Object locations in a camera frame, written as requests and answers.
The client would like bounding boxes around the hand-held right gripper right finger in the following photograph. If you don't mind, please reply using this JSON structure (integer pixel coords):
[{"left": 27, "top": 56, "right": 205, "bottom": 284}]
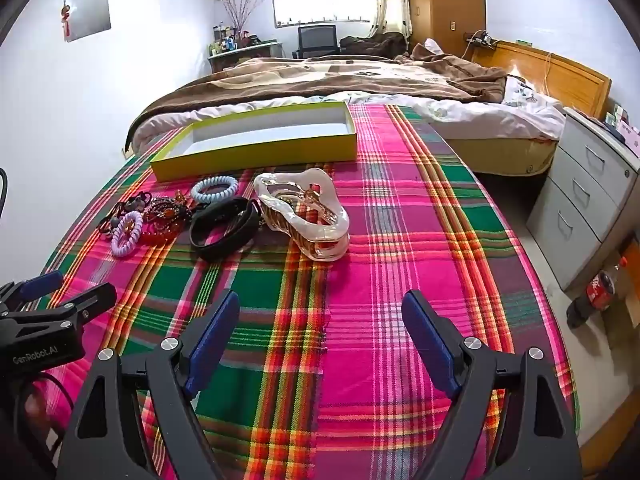
[{"left": 401, "top": 289, "right": 583, "bottom": 480}]

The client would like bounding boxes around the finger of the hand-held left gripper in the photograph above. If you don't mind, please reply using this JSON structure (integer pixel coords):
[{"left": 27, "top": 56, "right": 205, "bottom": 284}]
[
  {"left": 47, "top": 282, "right": 118, "bottom": 321},
  {"left": 0, "top": 270, "right": 65, "bottom": 313}
]

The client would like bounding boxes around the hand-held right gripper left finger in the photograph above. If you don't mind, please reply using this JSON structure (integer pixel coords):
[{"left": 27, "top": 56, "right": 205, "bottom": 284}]
[{"left": 56, "top": 289, "right": 241, "bottom": 480}]

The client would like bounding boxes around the purple spiral hair tie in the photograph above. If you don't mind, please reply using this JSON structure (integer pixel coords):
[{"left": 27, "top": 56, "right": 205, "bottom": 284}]
[{"left": 110, "top": 211, "right": 145, "bottom": 259}]

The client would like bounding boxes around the black wristband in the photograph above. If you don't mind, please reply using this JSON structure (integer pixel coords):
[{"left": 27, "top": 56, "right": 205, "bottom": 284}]
[{"left": 189, "top": 197, "right": 261, "bottom": 262}]

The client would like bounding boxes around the black hair tie with bead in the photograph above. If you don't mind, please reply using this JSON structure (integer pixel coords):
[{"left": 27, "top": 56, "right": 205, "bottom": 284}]
[
  {"left": 97, "top": 214, "right": 127, "bottom": 239},
  {"left": 117, "top": 191, "right": 153, "bottom": 215}
]

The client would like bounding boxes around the cream pearly hair claw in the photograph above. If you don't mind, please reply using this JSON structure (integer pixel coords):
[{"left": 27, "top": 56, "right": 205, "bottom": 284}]
[{"left": 252, "top": 170, "right": 351, "bottom": 262}]

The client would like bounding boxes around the yellow-green shallow box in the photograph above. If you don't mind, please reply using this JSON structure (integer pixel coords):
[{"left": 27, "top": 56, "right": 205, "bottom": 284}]
[{"left": 150, "top": 101, "right": 358, "bottom": 183}]

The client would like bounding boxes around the pink green plaid cloth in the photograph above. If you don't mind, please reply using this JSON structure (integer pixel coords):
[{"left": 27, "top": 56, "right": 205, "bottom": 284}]
[{"left": 42, "top": 102, "right": 581, "bottom": 480}]

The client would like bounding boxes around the cola bottle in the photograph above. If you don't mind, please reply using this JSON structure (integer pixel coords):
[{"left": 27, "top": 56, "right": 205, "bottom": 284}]
[{"left": 566, "top": 256, "right": 630, "bottom": 330}]

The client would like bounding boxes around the grey drawer cabinet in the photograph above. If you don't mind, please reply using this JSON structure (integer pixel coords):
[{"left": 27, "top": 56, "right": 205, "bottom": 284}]
[{"left": 526, "top": 106, "right": 640, "bottom": 292}]

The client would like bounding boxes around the brown fleece blanket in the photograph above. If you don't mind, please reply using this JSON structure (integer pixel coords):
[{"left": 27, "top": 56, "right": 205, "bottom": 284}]
[{"left": 132, "top": 42, "right": 508, "bottom": 126}]

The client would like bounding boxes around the pink floral box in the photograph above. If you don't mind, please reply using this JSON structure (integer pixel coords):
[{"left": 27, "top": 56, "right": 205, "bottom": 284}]
[{"left": 604, "top": 102, "right": 640, "bottom": 157}]

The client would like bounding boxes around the small desk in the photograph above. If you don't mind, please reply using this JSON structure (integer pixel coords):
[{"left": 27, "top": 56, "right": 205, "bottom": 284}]
[{"left": 207, "top": 40, "right": 283, "bottom": 73}]

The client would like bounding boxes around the group of bottles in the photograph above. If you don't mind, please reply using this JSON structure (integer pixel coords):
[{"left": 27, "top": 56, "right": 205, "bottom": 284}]
[{"left": 209, "top": 25, "right": 251, "bottom": 53}]

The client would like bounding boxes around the wooden bed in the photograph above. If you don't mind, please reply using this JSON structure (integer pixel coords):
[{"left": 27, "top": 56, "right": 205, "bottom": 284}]
[{"left": 122, "top": 40, "right": 613, "bottom": 177}]

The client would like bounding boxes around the dark cloth pile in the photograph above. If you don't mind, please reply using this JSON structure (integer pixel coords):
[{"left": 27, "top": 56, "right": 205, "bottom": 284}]
[{"left": 340, "top": 32, "right": 408, "bottom": 56}]

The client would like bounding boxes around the black office chair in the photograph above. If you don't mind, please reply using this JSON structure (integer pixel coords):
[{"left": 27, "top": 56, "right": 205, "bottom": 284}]
[{"left": 292, "top": 24, "right": 341, "bottom": 58}]

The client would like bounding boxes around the vase of dry branches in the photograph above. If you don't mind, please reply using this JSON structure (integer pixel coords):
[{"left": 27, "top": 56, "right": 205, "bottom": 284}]
[{"left": 222, "top": 0, "right": 268, "bottom": 46}]

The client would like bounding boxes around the wooden wardrobe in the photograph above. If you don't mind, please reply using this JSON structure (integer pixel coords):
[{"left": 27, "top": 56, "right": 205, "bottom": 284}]
[{"left": 404, "top": 0, "right": 487, "bottom": 58}]

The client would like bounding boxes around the window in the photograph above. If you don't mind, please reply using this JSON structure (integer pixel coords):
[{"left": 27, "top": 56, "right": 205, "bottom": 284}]
[{"left": 271, "top": 0, "right": 373, "bottom": 30}]

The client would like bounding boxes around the red bead bracelet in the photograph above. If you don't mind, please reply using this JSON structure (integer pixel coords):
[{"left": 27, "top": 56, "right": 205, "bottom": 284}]
[{"left": 140, "top": 220, "right": 183, "bottom": 247}]

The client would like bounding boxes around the dark bead necklace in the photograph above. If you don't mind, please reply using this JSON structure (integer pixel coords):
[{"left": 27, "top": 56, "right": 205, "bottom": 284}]
[{"left": 145, "top": 190, "right": 193, "bottom": 226}]

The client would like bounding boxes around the blue spiral hair tie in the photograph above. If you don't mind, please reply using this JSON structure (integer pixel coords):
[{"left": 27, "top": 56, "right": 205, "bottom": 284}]
[{"left": 191, "top": 175, "right": 239, "bottom": 204}]

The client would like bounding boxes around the grey wall board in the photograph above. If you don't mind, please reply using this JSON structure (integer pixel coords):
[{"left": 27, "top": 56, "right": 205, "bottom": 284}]
[{"left": 64, "top": 0, "right": 112, "bottom": 41}]

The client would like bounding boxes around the small wall shelf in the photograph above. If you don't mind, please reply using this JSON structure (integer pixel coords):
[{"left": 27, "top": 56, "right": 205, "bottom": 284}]
[{"left": 462, "top": 30, "right": 498, "bottom": 51}]

